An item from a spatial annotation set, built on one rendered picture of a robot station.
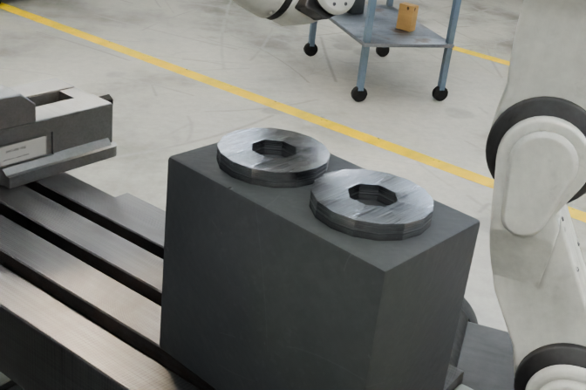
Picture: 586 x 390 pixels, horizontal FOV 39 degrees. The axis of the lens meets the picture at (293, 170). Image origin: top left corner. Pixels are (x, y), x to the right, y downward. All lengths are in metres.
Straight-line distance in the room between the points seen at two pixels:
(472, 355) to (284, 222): 0.90
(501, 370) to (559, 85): 0.56
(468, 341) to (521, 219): 0.46
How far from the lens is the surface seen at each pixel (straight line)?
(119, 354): 0.76
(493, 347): 1.50
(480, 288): 2.80
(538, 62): 1.06
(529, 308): 1.20
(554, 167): 1.05
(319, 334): 0.60
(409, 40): 4.33
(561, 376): 1.20
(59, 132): 1.08
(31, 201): 1.01
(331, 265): 0.57
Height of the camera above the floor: 1.39
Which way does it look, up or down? 24 degrees down
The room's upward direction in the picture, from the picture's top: 7 degrees clockwise
